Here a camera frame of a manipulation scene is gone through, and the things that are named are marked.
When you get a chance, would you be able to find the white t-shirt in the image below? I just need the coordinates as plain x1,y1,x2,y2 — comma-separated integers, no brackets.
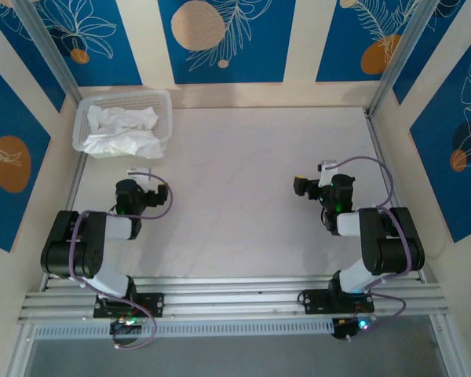
82,104,165,160

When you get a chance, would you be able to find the white perforated plastic basket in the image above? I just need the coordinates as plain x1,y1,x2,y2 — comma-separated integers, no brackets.
72,89,173,158

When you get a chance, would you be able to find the black left controller board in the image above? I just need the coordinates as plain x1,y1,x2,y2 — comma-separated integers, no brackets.
109,317,142,337

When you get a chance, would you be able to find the black controller board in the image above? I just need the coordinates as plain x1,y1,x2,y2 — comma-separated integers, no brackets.
331,316,374,341
109,317,142,337

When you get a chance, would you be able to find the black right controller board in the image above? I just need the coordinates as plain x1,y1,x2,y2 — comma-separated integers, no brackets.
331,316,374,341

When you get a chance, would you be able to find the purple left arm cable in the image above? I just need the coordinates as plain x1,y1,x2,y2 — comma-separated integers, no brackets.
69,168,174,351

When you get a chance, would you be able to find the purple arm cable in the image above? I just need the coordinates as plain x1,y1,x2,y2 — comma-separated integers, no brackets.
325,156,413,335
69,168,174,351

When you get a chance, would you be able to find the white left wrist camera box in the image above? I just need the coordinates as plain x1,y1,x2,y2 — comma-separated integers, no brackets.
127,167,153,192

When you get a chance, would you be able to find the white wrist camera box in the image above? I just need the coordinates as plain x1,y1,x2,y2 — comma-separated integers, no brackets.
127,167,153,192
316,159,338,188

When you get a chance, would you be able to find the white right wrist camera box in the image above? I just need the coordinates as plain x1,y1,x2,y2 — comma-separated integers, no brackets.
316,159,338,188

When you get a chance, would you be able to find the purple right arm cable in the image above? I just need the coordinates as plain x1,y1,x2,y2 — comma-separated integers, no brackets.
325,156,413,335

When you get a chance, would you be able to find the aluminium side rail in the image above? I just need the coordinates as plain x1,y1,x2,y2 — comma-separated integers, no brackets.
41,151,87,291
363,108,429,284

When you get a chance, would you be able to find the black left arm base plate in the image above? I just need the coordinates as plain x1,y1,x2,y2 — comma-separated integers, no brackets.
93,292,166,319

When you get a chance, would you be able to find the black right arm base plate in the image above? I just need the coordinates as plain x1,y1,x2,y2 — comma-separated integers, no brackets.
298,288,376,315

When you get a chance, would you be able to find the aluminium mounting rail beam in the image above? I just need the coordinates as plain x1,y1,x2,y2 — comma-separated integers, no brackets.
17,274,447,325

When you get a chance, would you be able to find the grey slotted cable duct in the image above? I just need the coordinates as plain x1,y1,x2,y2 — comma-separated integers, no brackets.
33,320,337,342

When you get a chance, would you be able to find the aluminium corner post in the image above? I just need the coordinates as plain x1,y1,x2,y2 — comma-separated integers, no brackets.
11,0,83,105
367,0,436,119

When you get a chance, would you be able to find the aluminium lower frame bar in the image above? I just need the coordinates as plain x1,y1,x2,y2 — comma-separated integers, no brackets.
5,324,38,377
429,313,462,377

